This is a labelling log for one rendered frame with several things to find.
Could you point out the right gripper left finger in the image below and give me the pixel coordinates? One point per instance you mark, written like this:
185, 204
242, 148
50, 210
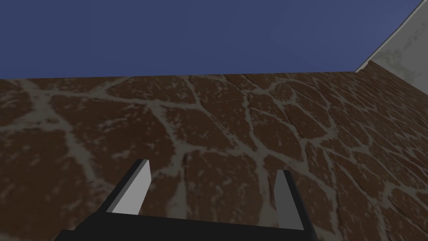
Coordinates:
132, 192

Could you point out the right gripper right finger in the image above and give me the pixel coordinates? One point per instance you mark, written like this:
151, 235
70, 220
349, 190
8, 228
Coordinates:
288, 204

